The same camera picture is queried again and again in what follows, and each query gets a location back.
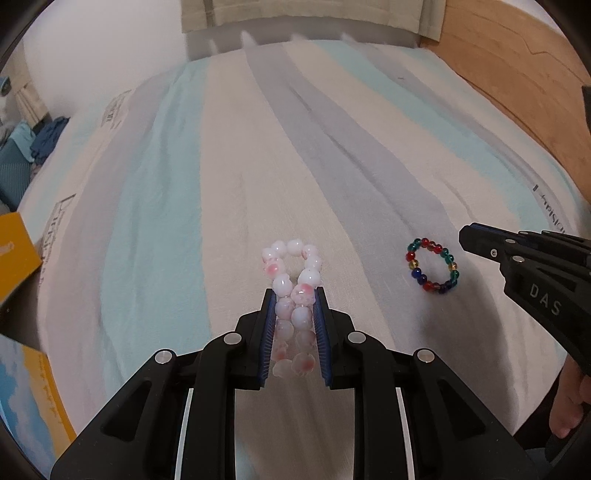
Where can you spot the white blue jewelry box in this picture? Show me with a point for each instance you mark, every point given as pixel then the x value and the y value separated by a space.
pixel 31 407

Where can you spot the beige curtain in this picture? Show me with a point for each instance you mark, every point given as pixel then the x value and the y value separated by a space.
pixel 29 103

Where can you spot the striped bed sheet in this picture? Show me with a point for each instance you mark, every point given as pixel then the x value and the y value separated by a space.
pixel 156 203

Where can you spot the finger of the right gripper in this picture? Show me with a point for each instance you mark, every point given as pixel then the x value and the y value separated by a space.
pixel 566 253

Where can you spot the yellow box lid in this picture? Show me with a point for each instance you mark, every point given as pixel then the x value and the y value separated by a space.
pixel 18 256

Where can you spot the light blue cloth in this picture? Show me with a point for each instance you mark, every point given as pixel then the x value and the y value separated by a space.
pixel 23 136

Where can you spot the dark blue clothes pile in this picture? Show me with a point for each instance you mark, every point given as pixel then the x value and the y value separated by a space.
pixel 47 139

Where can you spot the right hand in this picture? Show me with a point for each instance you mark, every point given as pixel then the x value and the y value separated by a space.
pixel 573 393

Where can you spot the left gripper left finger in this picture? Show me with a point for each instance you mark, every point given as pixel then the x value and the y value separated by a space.
pixel 175 417

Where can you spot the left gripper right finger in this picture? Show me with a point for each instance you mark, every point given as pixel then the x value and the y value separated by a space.
pixel 414 417

